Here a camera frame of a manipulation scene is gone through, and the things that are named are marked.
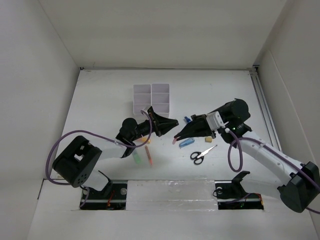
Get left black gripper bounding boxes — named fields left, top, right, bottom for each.
left=130, top=112, right=178, bottom=142

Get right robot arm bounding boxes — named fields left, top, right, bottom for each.
left=174, top=98, right=320, bottom=213

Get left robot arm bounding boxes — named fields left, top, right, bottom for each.
left=52, top=107, right=179, bottom=199

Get blue correction tape dispenser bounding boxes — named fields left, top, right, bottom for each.
left=178, top=137, right=195, bottom=149

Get yellow eraser cube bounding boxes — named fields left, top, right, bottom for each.
left=204, top=136, right=213, bottom=143

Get orange yellow highlighter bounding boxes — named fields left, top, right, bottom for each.
left=137, top=136, right=151, bottom=144

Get white right organizer container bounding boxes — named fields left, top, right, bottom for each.
left=151, top=83, right=170, bottom=118

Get white organizer container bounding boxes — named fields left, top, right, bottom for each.
left=151, top=83, right=170, bottom=118
left=133, top=84, right=152, bottom=115

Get orange pen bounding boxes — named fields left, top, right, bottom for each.
left=144, top=145, right=153, bottom=167

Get white left organizer container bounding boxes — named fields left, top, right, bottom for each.
left=133, top=84, right=152, bottom=115

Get green highlighter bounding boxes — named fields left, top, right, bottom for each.
left=132, top=149, right=142, bottom=164

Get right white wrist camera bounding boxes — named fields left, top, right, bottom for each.
left=206, top=111, right=226, bottom=132

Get black handled scissors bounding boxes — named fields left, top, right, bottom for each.
left=190, top=144, right=218, bottom=166

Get aluminium rail strip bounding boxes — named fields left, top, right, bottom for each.
left=248, top=65, right=282, bottom=152

